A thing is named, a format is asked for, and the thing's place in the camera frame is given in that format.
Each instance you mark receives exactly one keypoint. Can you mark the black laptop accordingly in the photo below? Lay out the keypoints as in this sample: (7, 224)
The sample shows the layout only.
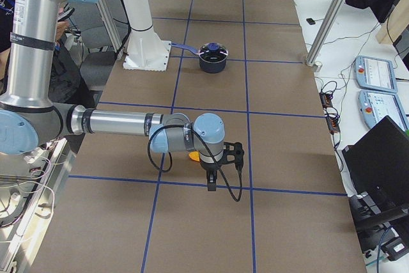
(380, 159)

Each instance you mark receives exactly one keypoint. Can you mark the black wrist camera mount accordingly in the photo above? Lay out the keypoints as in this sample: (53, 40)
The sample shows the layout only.
(233, 154)

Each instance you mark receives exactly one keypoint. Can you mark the teach pendant tablet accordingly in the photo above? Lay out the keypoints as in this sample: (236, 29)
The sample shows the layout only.
(375, 105)
(375, 74)

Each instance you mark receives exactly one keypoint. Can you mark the lower teach pendant tablet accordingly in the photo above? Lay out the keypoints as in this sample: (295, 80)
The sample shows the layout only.
(375, 105)

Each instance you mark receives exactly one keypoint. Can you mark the yellow toy corn cob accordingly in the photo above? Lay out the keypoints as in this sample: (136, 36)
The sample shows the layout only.
(194, 156)

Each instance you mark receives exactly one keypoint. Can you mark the aluminium frame post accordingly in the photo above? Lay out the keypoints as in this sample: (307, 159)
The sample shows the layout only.
(322, 33)

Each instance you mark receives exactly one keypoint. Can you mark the black orange usb hub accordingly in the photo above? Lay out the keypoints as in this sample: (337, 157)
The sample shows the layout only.
(326, 100)

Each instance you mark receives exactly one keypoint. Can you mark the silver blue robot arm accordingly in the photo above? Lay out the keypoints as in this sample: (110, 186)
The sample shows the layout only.
(29, 119)

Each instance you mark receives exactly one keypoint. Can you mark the small black box device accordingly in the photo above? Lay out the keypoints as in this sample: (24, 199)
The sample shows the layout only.
(310, 21)

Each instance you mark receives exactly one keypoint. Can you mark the dark blue saucepan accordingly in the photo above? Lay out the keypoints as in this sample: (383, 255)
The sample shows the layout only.
(208, 63)

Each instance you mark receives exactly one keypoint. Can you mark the white camera stand column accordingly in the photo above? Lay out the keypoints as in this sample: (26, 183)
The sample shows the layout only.
(145, 49)

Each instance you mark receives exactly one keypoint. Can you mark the glass pot lid blue knob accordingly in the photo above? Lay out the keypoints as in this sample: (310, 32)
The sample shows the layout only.
(213, 48)

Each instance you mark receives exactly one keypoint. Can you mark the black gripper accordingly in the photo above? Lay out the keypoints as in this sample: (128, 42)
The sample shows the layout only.
(209, 168)

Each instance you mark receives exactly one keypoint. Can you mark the upper teach pendant tablet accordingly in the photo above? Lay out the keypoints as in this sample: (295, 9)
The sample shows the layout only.
(375, 74)

